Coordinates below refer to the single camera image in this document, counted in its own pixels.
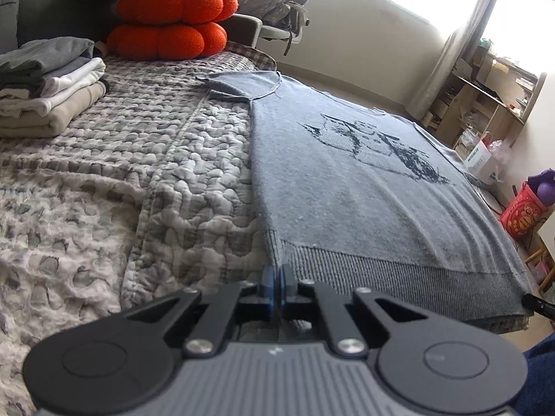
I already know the white wooden side cabinet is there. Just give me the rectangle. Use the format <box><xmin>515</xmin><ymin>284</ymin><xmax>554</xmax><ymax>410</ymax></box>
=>
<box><xmin>525</xmin><ymin>223</ymin><xmax>554</xmax><ymax>294</ymax></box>

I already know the right beige curtain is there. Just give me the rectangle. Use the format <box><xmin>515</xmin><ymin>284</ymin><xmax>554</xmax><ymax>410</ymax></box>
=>
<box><xmin>404</xmin><ymin>0</ymin><xmax>497</xmax><ymax>121</ymax></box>

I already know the grey backpack on chair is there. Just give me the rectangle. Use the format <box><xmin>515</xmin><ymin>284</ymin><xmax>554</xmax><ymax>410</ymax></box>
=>
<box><xmin>238</xmin><ymin>0</ymin><xmax>309</xmax><ymax>33</ymax></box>

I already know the red patterned basket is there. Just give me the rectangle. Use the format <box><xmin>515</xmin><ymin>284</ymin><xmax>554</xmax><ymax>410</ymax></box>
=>
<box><xmin>501</xmin><ymin>182</ymin><xmax>547</xmax><ymax>241</ymax></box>

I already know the person's blue jeans leg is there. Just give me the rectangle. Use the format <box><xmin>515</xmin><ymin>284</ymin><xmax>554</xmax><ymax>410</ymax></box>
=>
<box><xmin>514</xmin><ymin>334</ymin><xmax>555</xmax><ymax>416</ymax></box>

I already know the wooden desk shelf unit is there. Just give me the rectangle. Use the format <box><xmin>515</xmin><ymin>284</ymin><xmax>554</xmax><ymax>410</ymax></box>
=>
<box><xmin>421</xmin><ymin>40</ymin><xmax>547</xmax><ymax>159</ymax></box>

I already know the grey white quilted bedspread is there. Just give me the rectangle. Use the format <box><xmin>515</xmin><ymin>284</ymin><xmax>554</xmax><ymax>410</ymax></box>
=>
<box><xmin>1</xmin><ymin>51</ymin><xmax>273</xmax><ymax>415</ymax></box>

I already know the grey checkered blanket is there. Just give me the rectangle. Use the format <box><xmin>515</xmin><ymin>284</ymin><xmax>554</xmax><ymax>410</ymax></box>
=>
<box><xmin>225</xmin><ymin>41</ymin><xmax>278</xmax><ymax>71</ymax></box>

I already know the orange pumpkin cushion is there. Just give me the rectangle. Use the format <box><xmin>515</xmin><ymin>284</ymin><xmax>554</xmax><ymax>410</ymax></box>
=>
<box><xmin>106</xmin><ymin>0</ymin><xmax>239</xmax><ymax>61</ymax></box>

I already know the grey knitted cat sweater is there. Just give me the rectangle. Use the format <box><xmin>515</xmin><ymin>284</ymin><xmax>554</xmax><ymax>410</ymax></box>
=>
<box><xmin>204</xmin><ymin>71</ymin><xmax>531</xmax><ymax>333</ymax></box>

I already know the white office chair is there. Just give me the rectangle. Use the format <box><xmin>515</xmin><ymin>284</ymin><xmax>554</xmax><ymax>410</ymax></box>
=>
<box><xmin>221</xmin><ymin>0</ymin><xmax>310</xmax><ymax>55</ymax></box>

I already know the white blue cardboard box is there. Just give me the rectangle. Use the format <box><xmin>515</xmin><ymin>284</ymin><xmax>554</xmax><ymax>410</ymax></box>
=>
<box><xmin>464</xmin><ymin>141</ymin><xmax>504</xmax><ymax>185</ymax></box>

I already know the stack of folded clothes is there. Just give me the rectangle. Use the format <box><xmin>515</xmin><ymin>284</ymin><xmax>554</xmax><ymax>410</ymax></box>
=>
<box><xmin>1</xmin><ymin>37</ymin><xmax>109</xmax><ymax>139</ymax></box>

